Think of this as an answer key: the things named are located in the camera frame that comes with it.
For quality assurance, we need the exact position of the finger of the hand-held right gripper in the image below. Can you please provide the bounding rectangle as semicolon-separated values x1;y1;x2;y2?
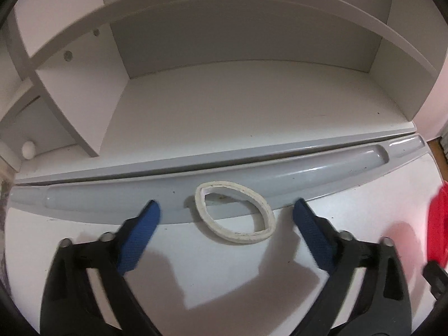
423;262;448;300

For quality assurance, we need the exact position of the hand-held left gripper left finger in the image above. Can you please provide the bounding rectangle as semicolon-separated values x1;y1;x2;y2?
40;199;162;336

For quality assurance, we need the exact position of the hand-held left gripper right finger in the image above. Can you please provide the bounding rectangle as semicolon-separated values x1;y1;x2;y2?
292;198;412;336

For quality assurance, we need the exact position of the white tape ring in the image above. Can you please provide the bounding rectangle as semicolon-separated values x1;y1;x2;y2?
194;181;276;245

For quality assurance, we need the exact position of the red plastic bag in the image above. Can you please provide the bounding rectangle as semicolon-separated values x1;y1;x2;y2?
427;182;448;267

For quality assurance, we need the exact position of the grey pen tray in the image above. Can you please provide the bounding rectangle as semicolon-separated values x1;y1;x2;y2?
9;134;426;225

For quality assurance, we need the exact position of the grey drawer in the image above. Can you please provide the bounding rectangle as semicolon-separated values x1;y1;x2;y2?
0;94;78;169

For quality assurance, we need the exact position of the white desk shelf unit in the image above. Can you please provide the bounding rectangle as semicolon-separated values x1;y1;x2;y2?
0;0;440;180

